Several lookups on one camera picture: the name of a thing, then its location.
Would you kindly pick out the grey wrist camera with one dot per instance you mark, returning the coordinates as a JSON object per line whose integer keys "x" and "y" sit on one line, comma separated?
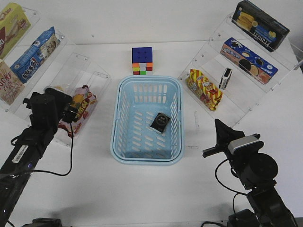
{"x": 245, "y": 142}

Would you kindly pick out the light blue plastic basket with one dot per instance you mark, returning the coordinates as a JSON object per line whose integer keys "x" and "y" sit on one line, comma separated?
{"x": 138, "y": 100}

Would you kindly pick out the multicolour puzzle cube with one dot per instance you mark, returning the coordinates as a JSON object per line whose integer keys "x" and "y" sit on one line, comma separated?
{"x": 142, "y": 60}

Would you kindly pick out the black blue cracker box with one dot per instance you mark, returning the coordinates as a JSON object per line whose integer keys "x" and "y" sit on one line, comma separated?
{"x": 259, "y": 25}

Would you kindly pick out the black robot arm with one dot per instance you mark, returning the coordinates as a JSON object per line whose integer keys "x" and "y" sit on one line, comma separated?
{"x": 29, "y": 147}
{"x": 256, "y": 172}

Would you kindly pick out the bread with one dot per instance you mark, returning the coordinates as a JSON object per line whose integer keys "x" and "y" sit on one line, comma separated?
{"x": 63, "y": 89}

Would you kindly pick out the beige pocky box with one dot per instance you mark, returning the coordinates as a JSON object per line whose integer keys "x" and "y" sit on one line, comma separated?
{"x": 10, "y": 85}

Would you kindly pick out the small black white box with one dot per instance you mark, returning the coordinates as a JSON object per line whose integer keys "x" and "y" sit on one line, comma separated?
{"x": 225, "y": 78}

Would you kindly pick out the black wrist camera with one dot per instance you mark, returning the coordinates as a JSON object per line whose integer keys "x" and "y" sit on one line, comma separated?
{"x": 69, "y": 115}

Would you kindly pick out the clear acrylic right shelf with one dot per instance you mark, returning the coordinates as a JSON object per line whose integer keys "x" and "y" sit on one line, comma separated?
{"x": 243, "y": 92}

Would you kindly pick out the black tissue packet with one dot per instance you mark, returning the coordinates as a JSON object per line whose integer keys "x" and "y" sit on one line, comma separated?
{"x": 160, "y": 122}

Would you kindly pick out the yellow red striped snack bag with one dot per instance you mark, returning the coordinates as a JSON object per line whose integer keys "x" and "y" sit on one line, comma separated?
{"x": 206, "y": 91}

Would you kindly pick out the clear acrylic shelf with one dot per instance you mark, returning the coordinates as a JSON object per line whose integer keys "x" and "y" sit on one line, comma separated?
{"x": 243, "y": 92}
{"x": 64, "y": 68}

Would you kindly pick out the clear acrylic left shelf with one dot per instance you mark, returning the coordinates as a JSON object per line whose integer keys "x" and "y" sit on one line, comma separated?
{"x": 64, "y": 68}

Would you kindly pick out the yellow green snack box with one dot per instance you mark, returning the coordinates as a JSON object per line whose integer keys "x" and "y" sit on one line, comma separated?
{"x": 13, "y": 25}

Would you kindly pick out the blue cookie bag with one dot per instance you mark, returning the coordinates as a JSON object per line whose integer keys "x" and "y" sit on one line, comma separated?
{"x": 39, "y": 51}

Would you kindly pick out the pink strawberry snack bag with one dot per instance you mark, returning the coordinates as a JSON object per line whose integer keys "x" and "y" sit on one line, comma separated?
{"x": 85, "y": 102}

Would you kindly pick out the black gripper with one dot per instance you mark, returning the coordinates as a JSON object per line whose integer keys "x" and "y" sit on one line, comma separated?
{"x": 224, "y": 135}
{"x": 47, "y": 108}

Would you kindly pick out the blue cookie box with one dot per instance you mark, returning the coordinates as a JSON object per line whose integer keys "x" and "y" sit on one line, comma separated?
{"x": 248, "y": 61}

